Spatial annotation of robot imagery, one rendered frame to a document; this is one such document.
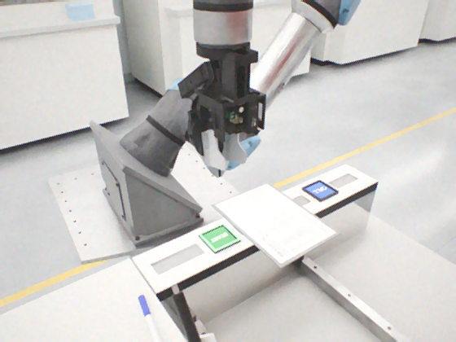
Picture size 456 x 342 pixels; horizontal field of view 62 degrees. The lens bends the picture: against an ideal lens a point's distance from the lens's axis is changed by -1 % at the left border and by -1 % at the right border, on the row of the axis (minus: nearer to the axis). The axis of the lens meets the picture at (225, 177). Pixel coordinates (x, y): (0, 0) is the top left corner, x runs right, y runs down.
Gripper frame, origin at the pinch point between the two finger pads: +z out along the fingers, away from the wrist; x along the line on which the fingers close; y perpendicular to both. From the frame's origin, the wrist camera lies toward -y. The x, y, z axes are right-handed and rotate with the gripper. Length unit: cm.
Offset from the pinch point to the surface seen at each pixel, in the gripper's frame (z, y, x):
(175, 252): 14.9, -0.9, -8.1
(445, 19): 70, -256, 576
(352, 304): 26.0, 19.5, 17.1
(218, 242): 14.3, 1.7, -0.8
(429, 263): 29, 21, 42
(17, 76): 51, -256, 1
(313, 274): 26.8, 9.4, 17.1
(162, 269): 15.2, 1.0, -11.6
